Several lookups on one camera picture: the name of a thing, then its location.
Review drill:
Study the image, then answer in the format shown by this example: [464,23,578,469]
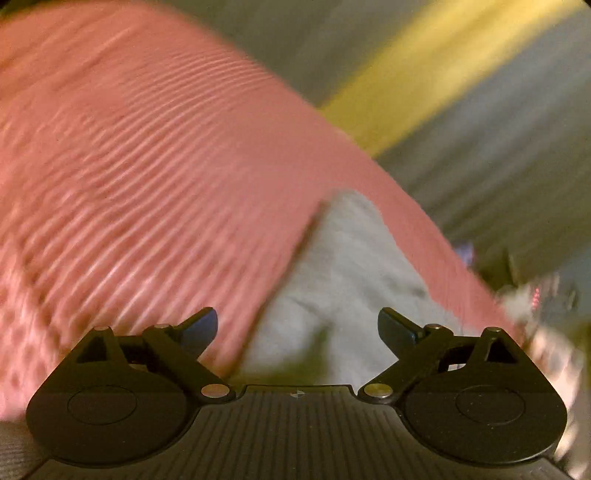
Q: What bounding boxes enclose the grey pants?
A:
[238,190,467,386]

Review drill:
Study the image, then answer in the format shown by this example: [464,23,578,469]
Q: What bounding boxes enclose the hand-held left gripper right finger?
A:
[359,308,526,405]

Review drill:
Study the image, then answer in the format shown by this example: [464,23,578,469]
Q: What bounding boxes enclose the grey curtain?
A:
[376,18,591,282]
[203,0,444,109]

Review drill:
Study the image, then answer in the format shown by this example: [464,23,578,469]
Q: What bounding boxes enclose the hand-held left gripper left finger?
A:
[75,307,235,404]

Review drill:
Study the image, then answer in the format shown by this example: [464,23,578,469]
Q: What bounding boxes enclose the yellow curtain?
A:
[321,0,568,158]

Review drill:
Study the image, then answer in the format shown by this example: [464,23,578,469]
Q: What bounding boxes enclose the pink ribbed blanket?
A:
[0,0,527,418]

